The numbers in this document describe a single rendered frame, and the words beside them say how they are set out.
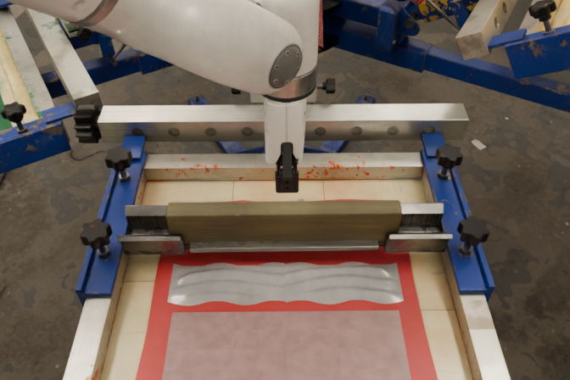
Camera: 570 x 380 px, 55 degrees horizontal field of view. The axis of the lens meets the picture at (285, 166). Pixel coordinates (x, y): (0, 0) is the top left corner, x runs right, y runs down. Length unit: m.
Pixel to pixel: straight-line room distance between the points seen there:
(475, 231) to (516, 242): 1.46
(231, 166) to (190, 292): 0.25
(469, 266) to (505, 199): 1.57
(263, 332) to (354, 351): 0.13
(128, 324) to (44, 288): 1.33
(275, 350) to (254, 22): 0.49
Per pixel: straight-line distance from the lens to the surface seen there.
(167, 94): 2.84
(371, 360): 0.82
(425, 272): 0.91
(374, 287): 0.87
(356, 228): 0.85
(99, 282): 0.86
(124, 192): 0.96
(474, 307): 0.85
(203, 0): 0.46
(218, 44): 0.46
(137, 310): 0.87
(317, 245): 0.86
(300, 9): 0.58
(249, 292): 0.86
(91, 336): 0.83
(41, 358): 2.03
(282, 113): 0.64
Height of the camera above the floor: 1.68
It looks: 45 degrees down
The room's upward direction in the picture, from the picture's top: straight up
